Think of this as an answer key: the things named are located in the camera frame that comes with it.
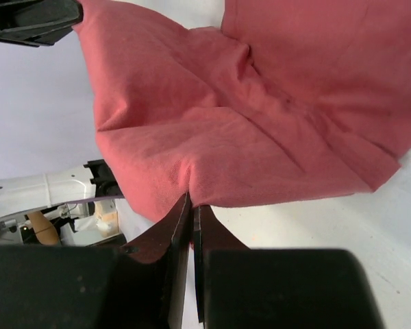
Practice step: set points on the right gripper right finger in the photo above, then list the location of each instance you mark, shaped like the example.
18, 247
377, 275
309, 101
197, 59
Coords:
240, 287

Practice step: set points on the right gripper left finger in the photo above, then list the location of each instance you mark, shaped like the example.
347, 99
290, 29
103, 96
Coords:
138, 285

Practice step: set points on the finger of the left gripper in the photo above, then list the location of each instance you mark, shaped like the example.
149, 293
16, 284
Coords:
36, 23

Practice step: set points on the red t shirt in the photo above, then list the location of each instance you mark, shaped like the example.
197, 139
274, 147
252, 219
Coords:
286, 101

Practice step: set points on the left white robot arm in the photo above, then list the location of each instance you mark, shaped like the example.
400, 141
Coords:
47, 151

